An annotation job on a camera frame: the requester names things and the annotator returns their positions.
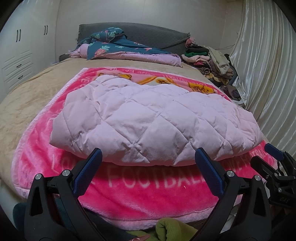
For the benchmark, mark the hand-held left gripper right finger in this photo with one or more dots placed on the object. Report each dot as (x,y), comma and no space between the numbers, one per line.
(208,172)

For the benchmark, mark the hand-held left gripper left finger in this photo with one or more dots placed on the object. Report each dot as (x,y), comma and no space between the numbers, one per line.
(89,168)

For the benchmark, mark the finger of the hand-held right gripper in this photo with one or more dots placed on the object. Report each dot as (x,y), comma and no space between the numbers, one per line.
(274,151)
(263,168)

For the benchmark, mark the pink quilted jacket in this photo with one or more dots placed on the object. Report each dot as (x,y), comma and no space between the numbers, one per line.
(150,120)

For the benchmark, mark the pile of folded clothes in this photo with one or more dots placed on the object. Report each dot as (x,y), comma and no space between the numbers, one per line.
(212,62)

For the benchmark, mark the pink printed blanket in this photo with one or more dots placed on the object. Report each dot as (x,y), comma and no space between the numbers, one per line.
(138,192)

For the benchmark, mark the person's green top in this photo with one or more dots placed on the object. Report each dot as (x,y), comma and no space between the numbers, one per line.
(171,228)

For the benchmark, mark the shiny cream curtain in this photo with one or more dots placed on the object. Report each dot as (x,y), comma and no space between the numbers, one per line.
(266,69)

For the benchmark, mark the bed with beige cover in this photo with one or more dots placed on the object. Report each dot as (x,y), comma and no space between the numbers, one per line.
(27,97)

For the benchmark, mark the dark bedside table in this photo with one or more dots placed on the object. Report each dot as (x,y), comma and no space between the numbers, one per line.
(63,57)

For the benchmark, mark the blue floral quilt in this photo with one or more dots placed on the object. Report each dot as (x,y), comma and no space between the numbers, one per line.
(120,47)

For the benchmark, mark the pink crumpled cloth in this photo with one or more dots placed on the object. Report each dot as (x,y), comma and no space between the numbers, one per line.
(190,42)

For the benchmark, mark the white wardrobe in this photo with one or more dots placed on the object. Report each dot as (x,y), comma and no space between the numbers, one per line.
(23,46)

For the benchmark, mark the grey padded headboard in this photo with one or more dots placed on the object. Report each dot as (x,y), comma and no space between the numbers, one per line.
(150,34)

